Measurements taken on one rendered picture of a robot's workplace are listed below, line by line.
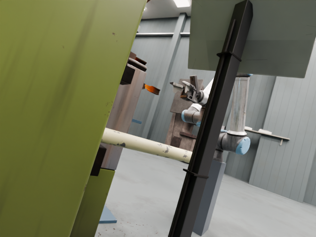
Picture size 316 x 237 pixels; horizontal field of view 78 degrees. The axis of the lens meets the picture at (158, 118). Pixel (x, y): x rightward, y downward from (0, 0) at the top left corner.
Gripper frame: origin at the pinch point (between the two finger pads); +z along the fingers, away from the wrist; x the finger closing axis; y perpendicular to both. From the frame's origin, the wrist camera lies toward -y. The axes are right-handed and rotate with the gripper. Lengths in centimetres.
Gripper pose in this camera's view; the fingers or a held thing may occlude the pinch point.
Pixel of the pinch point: (176, 81)
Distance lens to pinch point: 118.3
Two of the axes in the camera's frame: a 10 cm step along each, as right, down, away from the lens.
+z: -7.9, -2.9, -5.4
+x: -5.4, -1.0, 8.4
